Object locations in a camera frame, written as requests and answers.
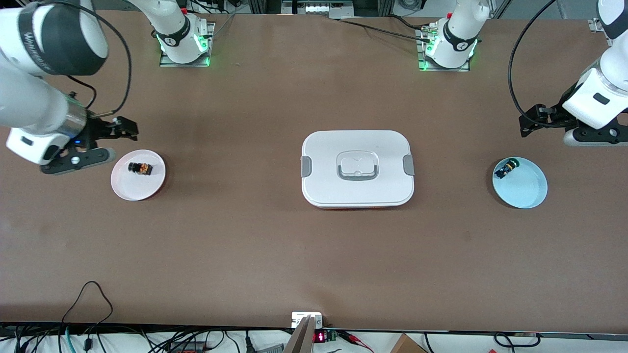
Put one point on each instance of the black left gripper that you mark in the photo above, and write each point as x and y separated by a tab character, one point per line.
555	112

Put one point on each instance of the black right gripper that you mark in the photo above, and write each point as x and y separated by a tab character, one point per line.
96	130

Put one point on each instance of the orange push-button switch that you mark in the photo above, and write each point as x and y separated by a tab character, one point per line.
141	168

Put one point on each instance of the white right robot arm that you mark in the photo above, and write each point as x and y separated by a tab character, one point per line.
34	98

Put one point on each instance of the pink round plate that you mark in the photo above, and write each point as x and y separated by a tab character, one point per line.
140	189

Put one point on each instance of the light blue round plate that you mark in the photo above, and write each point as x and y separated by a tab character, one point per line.
527	189

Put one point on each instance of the white lidded container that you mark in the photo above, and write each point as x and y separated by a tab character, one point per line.
358	196

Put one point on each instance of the aluminium rack with light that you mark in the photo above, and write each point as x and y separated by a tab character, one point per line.
316	8

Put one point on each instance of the small white box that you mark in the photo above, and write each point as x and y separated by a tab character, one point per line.
299	317

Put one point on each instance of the brown cardboard box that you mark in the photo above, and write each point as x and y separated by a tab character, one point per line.
405	345

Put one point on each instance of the grey metal bar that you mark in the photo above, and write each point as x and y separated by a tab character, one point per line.
300	340

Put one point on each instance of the red digit display module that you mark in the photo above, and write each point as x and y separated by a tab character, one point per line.
320	337

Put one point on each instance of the blue green push-button switch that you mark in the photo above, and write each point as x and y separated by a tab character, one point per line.
507	169

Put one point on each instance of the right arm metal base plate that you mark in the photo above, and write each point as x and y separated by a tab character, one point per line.
169	63

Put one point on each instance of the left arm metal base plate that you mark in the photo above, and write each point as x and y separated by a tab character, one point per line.
444	69

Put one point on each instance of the aluminium table corner rail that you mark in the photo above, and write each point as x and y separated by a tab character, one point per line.
594	25

